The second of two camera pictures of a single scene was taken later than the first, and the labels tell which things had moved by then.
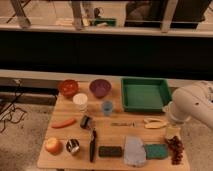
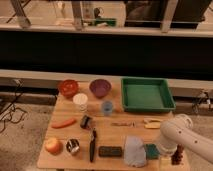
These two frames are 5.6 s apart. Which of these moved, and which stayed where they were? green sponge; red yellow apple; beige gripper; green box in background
Moved: beige gripper
Stayed: green sponge; red yellow apple; green box in background
